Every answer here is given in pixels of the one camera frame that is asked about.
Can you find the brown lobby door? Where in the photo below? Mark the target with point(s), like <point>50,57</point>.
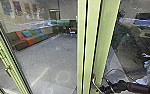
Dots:
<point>54,14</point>

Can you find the small metal door latch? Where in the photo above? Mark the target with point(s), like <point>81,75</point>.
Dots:
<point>6,69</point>

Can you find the green framed glass door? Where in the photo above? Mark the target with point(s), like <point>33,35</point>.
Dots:
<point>81,46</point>

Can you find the multicolour lobby sofa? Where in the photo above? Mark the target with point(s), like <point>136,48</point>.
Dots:
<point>27,38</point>

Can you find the dark lobby monitor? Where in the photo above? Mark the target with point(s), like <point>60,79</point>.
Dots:
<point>147,15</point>

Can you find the small lobby chair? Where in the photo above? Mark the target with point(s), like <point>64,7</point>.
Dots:
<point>72,31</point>

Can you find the framed lobby wall picture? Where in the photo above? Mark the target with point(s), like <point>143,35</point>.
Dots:
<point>27,8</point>
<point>34,8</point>
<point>17,7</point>
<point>6,6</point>

